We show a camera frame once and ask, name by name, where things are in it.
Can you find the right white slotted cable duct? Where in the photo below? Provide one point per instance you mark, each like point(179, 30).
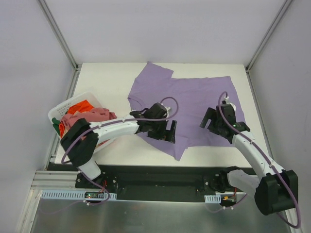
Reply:
point(213, 198)

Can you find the left aluminium frame post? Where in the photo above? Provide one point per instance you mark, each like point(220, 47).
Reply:
point(57, 32)

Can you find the green garment in basket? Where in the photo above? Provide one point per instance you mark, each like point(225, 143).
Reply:
point(55, 123)

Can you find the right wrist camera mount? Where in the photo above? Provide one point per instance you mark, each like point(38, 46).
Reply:
point(228, 101)

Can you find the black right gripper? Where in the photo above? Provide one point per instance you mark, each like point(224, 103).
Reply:
point(214, 122)

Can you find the pink t-shirt in basket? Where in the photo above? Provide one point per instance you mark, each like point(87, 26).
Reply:
point(94, 115)

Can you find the aluminium extrusion rail left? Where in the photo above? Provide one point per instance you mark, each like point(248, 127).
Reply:
point(56, 180)

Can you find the lavender purple t-shirt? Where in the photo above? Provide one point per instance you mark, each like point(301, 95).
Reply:
point(189, 98)

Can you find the orange t-shirt in basket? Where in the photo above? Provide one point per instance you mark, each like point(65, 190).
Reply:
point(83, 106)

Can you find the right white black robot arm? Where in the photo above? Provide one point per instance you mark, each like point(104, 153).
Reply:
point(273, 189)

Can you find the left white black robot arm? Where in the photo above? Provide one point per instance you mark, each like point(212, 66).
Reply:
point(80, 142)

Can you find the left white slotted cable duct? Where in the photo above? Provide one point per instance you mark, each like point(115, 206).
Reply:
point(77, 195)

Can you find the aluminium frame post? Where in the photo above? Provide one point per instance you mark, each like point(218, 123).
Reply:
point(269, 33)
point(57, 32)

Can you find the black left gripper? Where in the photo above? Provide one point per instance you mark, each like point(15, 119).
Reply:
point(164, 132)

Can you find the white slotted cable duct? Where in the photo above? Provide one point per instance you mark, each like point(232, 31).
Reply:
point(77, 195)
point(213, 198)

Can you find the right aluminium frame post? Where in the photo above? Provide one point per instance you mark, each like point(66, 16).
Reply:
point(269, 33)

